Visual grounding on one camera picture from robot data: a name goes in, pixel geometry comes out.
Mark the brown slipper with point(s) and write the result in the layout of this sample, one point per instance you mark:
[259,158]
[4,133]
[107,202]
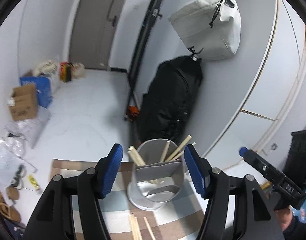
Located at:
[9,212]

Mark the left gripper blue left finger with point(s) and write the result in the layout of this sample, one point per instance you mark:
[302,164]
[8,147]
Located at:
[53,218]

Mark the grey sling bag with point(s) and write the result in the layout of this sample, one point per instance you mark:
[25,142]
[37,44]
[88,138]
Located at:
[211,29]

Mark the red snack bag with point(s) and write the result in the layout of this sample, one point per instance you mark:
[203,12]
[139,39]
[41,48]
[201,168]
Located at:
[65,72]

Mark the white plastic shopping bag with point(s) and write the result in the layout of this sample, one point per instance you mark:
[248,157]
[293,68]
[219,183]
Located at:
[77,70]

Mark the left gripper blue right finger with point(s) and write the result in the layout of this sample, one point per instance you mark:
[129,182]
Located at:
[254,216]

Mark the person's right hand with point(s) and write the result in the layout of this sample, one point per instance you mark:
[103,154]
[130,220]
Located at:
[284,217]

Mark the wooden chopstick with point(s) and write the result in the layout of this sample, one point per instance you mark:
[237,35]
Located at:
[149,229]

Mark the wooden chopstick bundle piece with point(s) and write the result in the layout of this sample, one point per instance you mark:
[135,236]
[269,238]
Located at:
[136,232]

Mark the black backpack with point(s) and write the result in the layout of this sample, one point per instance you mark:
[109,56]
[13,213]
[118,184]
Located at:
[171,96]

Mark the grey entrance door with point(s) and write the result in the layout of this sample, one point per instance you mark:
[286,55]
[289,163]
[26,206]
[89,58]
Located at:
[93,32]

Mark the blue cardboard box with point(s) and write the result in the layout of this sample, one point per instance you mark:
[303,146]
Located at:
[43,88]

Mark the white utensil holder cylinder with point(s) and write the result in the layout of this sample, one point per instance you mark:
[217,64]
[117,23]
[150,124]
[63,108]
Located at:
[156,183]

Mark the brown cardboard box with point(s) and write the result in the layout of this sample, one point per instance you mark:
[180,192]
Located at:
[23,102]

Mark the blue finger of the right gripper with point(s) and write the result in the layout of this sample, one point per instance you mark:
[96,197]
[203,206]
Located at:
[242,151]

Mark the beige cloth bag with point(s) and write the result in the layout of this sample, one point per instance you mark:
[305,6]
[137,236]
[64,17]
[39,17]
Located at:
[46,67]

